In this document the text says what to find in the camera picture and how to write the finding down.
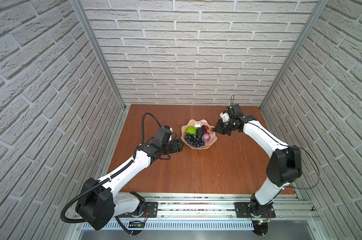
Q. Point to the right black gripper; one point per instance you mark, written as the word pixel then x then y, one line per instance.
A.
pixel 217 128

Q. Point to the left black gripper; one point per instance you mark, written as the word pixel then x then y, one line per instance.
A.
pixel 178 145

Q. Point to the pink wavy fruit bowl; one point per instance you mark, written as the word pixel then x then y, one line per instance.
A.
pixel 198 124

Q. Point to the dark grape bunch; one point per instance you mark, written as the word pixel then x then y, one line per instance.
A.
pixel 194 141

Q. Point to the purple fake onion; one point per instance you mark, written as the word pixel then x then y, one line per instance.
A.
pixel 206 137

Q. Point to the green bumpy fake fruit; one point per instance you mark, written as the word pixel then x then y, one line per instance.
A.
pixel 191 130

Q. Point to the dark fake avocado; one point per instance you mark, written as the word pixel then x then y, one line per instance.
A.
pixel 200 132

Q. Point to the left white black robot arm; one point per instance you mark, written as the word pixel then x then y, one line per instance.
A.
pixel 99 200

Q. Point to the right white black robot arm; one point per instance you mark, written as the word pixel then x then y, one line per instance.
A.
pixel 283 168

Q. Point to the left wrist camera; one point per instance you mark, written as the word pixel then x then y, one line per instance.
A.
pixel 162 137

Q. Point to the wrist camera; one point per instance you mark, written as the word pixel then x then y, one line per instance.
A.
pixel 231 113
pixel 162 137

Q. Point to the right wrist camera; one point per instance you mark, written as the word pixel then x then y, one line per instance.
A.
pixel 231 113

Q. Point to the aluminium rail frame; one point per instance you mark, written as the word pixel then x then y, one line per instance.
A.
pixel 178 206

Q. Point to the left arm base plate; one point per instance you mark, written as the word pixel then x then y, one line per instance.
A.
pixel 150 209

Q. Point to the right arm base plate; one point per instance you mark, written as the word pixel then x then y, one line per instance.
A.
pixel 254 210

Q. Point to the right corner metal post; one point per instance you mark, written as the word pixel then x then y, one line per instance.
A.
pixel 315 15

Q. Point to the corner metal post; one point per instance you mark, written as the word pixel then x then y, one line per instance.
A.
pixel 83 19
pixel 315 15

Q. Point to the left corner metal post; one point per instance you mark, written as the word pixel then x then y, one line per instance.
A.
pixel 83 19

